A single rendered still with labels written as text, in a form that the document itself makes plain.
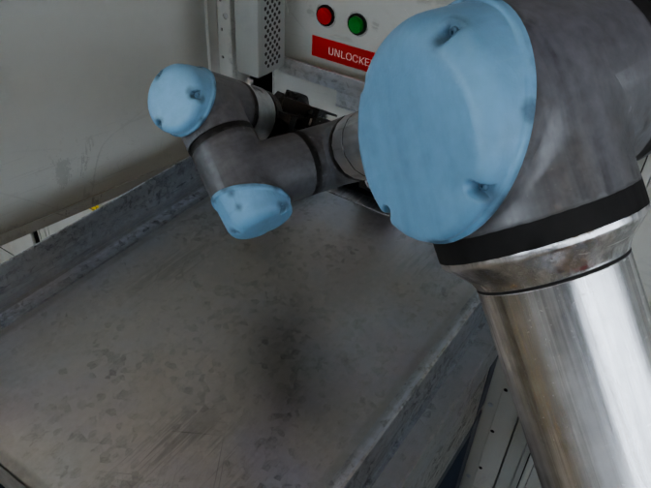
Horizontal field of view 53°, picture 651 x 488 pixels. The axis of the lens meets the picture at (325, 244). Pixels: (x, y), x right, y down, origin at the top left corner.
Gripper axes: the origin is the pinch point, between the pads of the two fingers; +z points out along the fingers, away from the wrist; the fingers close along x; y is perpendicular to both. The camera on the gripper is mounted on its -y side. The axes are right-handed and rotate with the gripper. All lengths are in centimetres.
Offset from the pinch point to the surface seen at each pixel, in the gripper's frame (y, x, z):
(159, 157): -32.6, -15.4, 5.5
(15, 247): -114, -70, 47
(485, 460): 38, -51, 41
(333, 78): -4.0, 8.3, 7.0
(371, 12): -0.5, 19.5, 5.3
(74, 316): -12.9, -34.2, -24.5
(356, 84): 0.4, 8.6, 6.8
